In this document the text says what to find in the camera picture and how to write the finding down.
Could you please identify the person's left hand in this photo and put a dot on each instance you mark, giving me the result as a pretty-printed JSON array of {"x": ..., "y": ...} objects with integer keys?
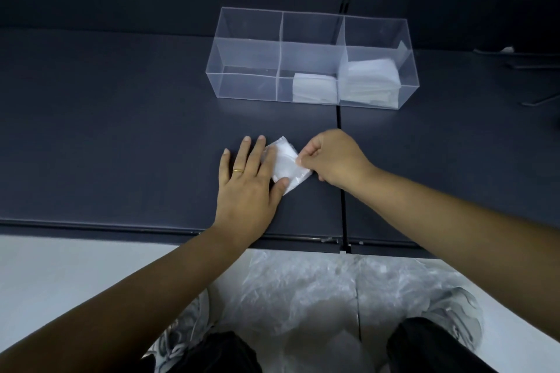
[{"x": 245, "y": 198}]

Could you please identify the person's right hand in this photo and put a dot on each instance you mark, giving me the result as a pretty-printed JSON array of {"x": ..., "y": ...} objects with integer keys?
[{"x": 341, "y": 158}]

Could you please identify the person's left thumb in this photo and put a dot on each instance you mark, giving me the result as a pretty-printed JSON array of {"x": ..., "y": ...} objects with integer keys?
[{"x": 280, "y": 190}]

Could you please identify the person's right fingers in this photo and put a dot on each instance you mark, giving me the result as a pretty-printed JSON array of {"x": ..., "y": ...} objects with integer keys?
[{"x": 311, "y": 154}]

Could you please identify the person's left middle finger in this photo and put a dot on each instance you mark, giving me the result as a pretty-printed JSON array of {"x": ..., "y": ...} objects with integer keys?
[{"x": 259, "y": 154}]

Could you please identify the person's left little finger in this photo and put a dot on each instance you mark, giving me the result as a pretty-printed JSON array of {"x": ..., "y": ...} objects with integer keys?
[{"x": 226, "y": 165}]

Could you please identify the white plastic-wrapped packet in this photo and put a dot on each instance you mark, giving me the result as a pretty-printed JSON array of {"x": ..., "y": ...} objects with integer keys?
[{"x": 288, "y": 165}]

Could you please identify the person's right forearm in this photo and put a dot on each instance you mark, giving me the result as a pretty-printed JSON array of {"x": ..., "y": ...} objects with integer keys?
[{"x": 459, "y": 228}]

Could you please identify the person's left forearm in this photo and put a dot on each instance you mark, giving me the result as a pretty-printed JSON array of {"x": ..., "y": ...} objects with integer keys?
[{"x": 131, "y": 298}]

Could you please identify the white folded packet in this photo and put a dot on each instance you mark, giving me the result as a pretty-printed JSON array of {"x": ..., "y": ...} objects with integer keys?
[{"x": 314, "y": 87}]

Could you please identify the stack of white packets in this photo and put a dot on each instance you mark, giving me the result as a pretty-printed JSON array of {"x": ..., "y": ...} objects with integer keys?
[{"x": 371, "y": 82}]

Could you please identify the clear acrylic three-compartment box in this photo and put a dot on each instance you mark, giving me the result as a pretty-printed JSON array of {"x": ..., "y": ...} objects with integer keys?
[{"x": 306, "y": 58}]

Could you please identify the clear crumpled plastic bag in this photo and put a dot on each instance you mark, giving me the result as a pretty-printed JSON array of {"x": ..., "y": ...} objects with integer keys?
[{"x": 315, "y": 298}]

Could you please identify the grey left sneaker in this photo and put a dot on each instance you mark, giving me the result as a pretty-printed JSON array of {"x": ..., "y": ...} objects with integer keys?
[{"x": 186, "y": 333}]

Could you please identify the grey sneaker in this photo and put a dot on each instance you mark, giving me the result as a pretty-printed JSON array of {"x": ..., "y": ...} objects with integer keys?
[
  {"x": 186, "y": 333},
  {"x": 455, "y": 313}
]

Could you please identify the black trousers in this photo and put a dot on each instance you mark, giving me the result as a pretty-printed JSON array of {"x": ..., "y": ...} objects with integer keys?
[{"x": 218, "y": 355}]

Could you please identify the grey right sneaker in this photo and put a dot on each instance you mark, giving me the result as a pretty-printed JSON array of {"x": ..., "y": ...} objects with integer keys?
[{"x": 455, "y": 313}]

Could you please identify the black metal display hook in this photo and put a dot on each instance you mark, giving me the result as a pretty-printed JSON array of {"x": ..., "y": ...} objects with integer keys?
[
  {"x": 525, "y": 56},
  {"x": 540, "y": 101}
]

